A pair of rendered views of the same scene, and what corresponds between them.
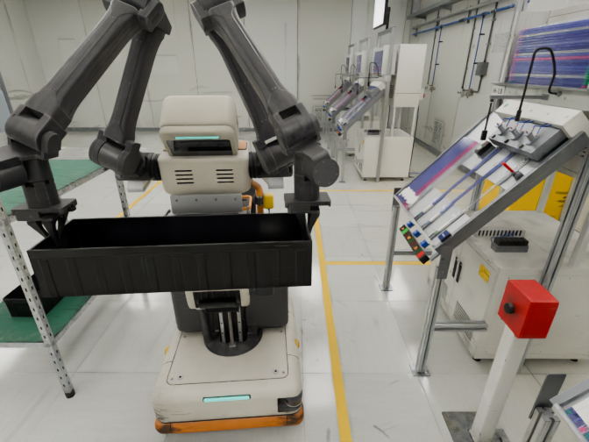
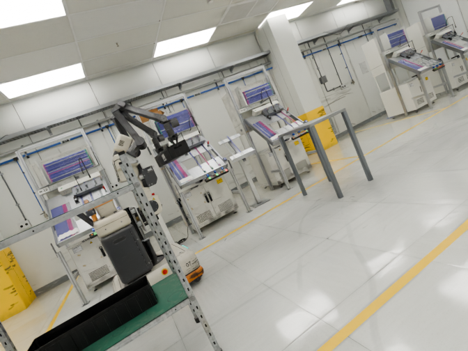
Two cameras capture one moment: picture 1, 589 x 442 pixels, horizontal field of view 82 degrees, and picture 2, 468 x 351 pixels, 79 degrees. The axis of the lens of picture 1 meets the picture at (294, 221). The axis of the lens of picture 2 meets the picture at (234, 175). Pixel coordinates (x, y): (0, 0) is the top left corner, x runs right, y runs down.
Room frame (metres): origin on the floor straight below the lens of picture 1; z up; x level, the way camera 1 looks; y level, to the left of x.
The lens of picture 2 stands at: (1.24, 2.90, 0.92)
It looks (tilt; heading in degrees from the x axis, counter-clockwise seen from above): 6 degrees down; 249
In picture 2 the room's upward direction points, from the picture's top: 24 degrees counter-clockwise
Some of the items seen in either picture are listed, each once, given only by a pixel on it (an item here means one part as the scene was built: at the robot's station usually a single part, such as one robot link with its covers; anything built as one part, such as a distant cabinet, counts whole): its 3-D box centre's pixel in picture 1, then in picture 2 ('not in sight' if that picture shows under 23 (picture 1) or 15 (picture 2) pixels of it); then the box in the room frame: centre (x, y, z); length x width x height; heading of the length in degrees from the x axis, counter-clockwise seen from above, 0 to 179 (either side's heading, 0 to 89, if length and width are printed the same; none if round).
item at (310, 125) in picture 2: not in sight; (322, 156); (-0.83, 0.33, 0.40); 0.70 x 0.45 x 0.80; 85
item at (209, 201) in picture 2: not in sight; (204, 202); (0.22, -1.26, 0.31); 0.70 x 0.65 x 0.62; 0
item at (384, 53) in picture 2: not in sight; (398, 69); (-4.78, -1.25, 0.95); 1.36 x 0.82 x 1.90; 90
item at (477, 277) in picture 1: (493, 229); (97, 228); (1.66, -1.09, 0.66); 1.01 x 0.73 x 1.31; 90
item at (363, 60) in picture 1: (365, 99); not in sight; (6.37, -1.27, 0.95); 1.37 x 0.82 x 1.90; 90
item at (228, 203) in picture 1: (209, 227); (145, 175); (0.98, 0.28, 0.99); 0.28 x 0.16 x 0.22; 94
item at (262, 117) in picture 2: not in sight; (277, 143); (-1.24, -1.08, 0.65); 1.01 x 0.73 x 1.29; 90
